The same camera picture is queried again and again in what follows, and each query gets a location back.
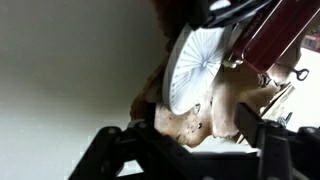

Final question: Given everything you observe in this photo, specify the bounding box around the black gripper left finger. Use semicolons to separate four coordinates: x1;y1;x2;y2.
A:
68;102;214;180

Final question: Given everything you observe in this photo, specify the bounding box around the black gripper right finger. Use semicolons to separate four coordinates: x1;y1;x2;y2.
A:
234;102;320;180

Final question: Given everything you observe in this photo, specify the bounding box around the white round coaster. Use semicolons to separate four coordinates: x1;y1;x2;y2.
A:
162;23;234;116

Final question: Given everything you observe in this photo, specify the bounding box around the wooden plate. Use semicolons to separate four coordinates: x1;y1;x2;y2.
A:
129;0;303;149

